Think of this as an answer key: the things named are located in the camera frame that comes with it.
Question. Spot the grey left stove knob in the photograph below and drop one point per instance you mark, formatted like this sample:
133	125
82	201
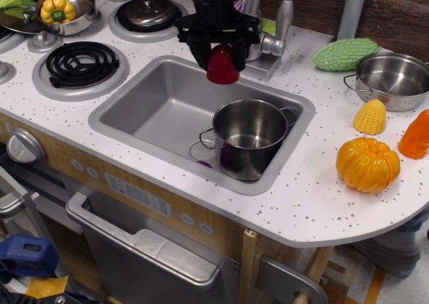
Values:
7	72

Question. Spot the grey vertical post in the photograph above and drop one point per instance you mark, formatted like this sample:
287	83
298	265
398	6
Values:
350	19

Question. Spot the glass lid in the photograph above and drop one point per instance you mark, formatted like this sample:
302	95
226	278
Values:
21	18

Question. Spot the yellow toy bell pepper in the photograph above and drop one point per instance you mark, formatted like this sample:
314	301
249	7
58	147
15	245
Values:
57	11

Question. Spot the black coil front burner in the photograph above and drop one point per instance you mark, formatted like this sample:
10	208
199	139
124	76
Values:
81	64

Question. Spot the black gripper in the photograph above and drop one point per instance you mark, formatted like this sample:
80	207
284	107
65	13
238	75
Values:
217	21

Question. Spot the grey toy faucet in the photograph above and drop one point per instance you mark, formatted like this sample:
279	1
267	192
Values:
265	57

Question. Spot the steel pot lid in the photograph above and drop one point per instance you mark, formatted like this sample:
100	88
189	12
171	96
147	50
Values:
147	13

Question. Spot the green toy bitter gourd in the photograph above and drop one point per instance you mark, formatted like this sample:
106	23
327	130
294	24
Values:
344	55

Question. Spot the steel pot in sink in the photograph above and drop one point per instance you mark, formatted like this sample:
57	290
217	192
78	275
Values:
246	134

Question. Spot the orange toy carrot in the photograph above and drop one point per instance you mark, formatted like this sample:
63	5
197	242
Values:
414	143

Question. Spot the blue clamp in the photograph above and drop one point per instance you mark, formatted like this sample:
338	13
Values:
28	256

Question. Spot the purple toy onion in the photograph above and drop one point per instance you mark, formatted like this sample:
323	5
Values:
239	5

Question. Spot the yellow toy corn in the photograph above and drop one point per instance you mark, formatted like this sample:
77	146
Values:
371	118

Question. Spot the red toy sweet potato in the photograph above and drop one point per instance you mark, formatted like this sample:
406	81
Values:
221	68

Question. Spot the grey toy sink basin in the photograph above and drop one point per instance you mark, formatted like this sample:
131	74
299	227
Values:
164	107

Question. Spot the green cutting board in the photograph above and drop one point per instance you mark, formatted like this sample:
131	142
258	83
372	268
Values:
268	26

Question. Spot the steel bowl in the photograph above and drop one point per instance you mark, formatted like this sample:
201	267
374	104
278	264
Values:
86	14

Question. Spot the grey dishwasher door handle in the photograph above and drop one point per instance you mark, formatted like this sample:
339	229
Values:
143	266

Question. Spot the orange toy pumpkin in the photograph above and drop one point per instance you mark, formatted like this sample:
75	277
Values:
368	165

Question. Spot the grey oven dial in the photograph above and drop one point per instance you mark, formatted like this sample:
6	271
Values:
23	147

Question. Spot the shallow steel pan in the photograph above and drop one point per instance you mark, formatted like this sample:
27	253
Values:
399	81

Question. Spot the purple toy piece in sink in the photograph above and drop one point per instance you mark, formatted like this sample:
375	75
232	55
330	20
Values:
204	163

